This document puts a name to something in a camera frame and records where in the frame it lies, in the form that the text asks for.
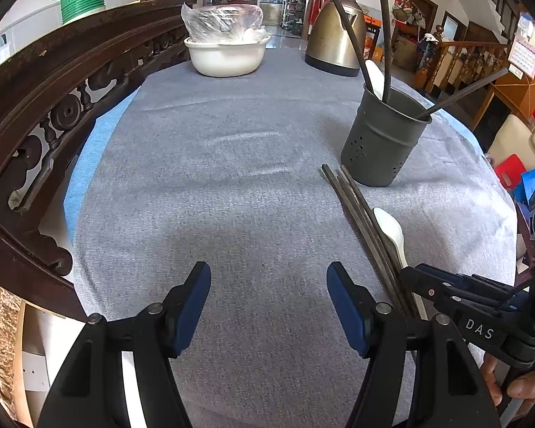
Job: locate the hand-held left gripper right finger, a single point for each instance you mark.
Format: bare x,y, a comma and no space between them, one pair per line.
347,312

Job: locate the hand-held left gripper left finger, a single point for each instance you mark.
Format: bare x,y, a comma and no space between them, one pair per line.
191,307

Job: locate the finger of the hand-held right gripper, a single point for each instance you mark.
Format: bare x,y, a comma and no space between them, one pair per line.
495,287
477,325

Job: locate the white ceramic spoon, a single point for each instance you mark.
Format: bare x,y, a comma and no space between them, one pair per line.
388,227

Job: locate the grey metal utensil holder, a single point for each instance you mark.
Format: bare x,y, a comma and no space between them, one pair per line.
383,142

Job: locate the white plastic spoon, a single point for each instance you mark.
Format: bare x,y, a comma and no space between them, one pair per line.
374,78

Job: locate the person's right hand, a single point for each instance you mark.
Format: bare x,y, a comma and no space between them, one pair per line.
530,388

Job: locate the red plastic child chair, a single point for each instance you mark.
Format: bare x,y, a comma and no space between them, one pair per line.
510,171

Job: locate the beige sofa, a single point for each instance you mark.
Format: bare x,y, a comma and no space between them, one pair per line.
512,138

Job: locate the grey tablecloth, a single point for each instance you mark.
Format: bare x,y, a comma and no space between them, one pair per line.
249,209

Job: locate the orange wooden pillar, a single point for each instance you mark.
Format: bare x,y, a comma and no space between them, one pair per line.
517,93

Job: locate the blue table cover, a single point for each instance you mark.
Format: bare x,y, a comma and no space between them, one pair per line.
93,151

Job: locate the brown patterned bag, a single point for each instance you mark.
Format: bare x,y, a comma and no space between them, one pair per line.
0,343

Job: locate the white plastic basin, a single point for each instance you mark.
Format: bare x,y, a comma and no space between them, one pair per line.
227,60

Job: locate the brass-coloured electric kettle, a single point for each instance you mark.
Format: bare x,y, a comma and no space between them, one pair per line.
334,31

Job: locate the clear plastic bag with bowl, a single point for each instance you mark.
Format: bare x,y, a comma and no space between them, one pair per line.
223,22

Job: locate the pink wall calendar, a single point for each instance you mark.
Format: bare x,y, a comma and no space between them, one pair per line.
526,47

